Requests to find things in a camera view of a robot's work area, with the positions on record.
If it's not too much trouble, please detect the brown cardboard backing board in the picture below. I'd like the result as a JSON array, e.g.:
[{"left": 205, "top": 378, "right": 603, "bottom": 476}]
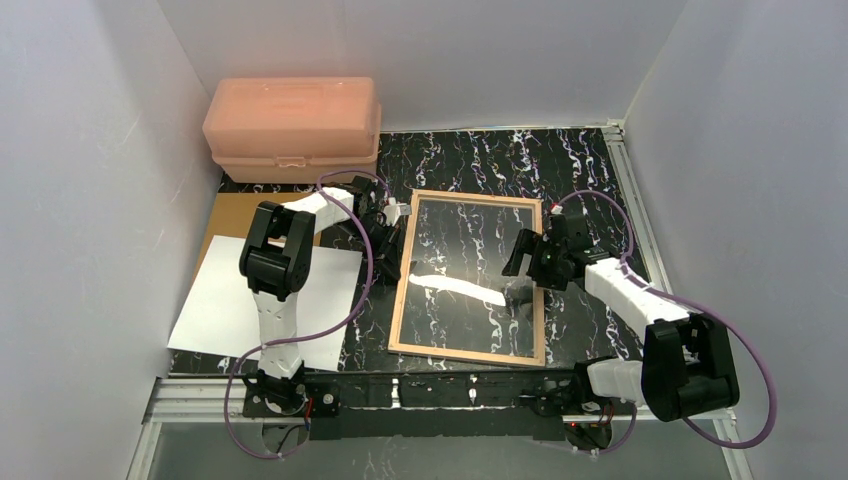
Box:
[{"left": 192, "top": 193, "right": 309, "bottom": 279}]

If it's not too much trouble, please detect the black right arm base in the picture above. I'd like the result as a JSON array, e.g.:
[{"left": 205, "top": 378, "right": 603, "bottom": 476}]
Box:
[{"left": 528, "top": 379, "right": 618, "bottom": 423}]

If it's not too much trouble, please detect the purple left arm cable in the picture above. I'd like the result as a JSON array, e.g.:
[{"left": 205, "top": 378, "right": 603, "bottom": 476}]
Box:
[{"left": 225, "top": 169, "right": 393, "bottom": 461}]

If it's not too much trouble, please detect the aluminium right side rail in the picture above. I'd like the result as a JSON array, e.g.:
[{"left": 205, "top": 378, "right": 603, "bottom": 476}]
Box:
[{"left": 601, "top": 119, "right": 672, "bottom": 293}]

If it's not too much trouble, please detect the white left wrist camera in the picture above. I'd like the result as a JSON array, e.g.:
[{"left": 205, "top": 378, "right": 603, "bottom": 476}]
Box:
[{"left": 383, "top": 198, "right": 411, "bottom": 225}]

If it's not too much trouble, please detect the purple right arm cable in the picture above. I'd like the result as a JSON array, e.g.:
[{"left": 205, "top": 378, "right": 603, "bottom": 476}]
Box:
[{"left": 549, "top": 190, "right": 779, "bottom": 455}]

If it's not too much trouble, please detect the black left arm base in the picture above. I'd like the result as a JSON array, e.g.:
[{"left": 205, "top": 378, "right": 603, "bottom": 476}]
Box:
[{"left": 242, "top": 372, "right": 341, "bottom": 419}]

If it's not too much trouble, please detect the light wooden picture frame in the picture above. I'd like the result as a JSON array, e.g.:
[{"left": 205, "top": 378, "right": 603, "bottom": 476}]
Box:
[{"left": 387, "top": 188, "right": 547, "bottom": 368}]

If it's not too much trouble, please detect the pink plastic storage box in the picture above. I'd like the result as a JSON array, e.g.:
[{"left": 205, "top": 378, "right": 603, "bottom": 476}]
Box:
[{"left": 202, "top": 77, "right": 382, "bottom": 184}]

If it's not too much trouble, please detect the aluminium rail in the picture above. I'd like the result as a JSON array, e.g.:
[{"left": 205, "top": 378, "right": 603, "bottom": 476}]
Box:
[
  {"left": 601, "top": 119, "right": 672, "bottom": 293},
  {"left": 144, "top": 374, "right": 738, "bottom": 425}
]

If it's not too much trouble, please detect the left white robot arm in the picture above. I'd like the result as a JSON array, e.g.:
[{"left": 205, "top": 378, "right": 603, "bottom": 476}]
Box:
[{"left": 238, "top": 170, "right": 411, "bottom": 380}]

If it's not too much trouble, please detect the aluminium front rail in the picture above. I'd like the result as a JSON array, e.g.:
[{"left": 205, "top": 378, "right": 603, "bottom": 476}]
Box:
[{"left": 144, "top": 374, "right": 738, "bottom": 425}]

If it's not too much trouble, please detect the white-backed printed photo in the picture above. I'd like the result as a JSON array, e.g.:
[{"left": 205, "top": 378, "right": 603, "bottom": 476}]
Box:
[{"left": 168, "top": 235, "right": 363, "bottom": 358}]

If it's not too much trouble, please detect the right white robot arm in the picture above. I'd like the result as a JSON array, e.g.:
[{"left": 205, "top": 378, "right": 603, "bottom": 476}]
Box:
[{"left": 502, "top": 214, "right": 740, "bottom": 422}]

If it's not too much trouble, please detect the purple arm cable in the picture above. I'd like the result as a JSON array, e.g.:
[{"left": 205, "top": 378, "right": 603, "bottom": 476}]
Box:
[
  {"left": 549, "top": 190, "right": 779, "bottom": 455},
  {"left": 225, "top": 169, "right": 393, "bottom": 461}
]

